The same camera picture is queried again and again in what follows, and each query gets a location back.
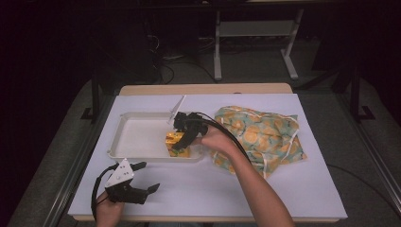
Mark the aluminium rail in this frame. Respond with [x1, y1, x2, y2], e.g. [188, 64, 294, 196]
[335, 93, 401, 207]
[42, 94, 116, 227]

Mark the person's left hand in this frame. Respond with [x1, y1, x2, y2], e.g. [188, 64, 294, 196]
[95, 190, 126, 227]

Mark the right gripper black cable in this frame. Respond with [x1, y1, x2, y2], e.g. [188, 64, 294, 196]
[185, 112, 253, 166]

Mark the orange snack packet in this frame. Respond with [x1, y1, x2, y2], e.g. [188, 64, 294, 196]
[165, 131, 192, 158]

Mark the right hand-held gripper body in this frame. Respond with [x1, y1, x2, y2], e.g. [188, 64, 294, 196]
[167, 94, 210, 140]

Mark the white metal frame stand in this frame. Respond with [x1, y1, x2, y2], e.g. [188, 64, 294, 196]
[213, 9, 305, 81]

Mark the person's right hand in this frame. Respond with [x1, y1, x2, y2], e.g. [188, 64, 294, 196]
[195, 126, 245, 159]

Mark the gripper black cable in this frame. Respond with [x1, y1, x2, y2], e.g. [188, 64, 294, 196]
[185, 112, 253, 166]
[90, 164, 120, 221]

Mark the orange green patterned cloth bag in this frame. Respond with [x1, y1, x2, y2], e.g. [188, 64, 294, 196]
[209, 105, 307, 180]

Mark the white table mat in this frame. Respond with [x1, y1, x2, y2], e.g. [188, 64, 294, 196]
[67, 93, 348, 220]

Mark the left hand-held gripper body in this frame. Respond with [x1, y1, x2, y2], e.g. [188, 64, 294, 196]
[104, 158, 149, 205]

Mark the wooden table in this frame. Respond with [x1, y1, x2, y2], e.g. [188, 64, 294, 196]
[72, 82, 341, 223]

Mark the white plastic tray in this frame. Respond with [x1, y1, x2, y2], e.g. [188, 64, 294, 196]
[107, 111, 205, 164]

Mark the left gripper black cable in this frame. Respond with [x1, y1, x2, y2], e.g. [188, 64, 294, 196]
[90, 164, 120, 221]

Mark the black metal stand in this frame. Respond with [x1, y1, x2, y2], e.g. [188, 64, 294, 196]
[349, 65, 376, 123]
[80, 71, 102, 124]

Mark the black floor cable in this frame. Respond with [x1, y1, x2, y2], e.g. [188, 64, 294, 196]
[148, 32, 218, 85]
[325, 163, 401, 211]

